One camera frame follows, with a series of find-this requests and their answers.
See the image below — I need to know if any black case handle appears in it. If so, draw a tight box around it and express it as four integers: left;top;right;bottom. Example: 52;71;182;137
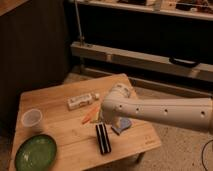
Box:
169;57;200;68

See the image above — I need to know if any wooden table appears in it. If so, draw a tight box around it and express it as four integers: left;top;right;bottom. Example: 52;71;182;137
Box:
18;74;161;171

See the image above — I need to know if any black white striped eraser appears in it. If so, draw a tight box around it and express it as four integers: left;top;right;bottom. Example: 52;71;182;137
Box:
95;124;111;155

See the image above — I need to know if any orange carrot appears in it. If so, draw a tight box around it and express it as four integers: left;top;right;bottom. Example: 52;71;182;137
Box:
81;106;100;124

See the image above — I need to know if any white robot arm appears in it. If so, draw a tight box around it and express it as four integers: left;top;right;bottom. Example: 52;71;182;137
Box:
101;83;213;134

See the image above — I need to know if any blue sponge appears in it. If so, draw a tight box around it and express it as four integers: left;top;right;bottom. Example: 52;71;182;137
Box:
111;118;132;135

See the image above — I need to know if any green plate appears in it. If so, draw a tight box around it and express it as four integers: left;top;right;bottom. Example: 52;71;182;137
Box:
14;134;57;171

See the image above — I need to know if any metal pole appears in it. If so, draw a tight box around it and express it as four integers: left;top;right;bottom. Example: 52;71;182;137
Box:
74;0;84;46

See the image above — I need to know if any upper shelf board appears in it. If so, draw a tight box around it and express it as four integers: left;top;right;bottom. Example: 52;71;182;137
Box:
68;0;213;22

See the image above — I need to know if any long grey metal case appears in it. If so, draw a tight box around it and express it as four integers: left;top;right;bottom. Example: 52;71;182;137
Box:
70;42;213;82

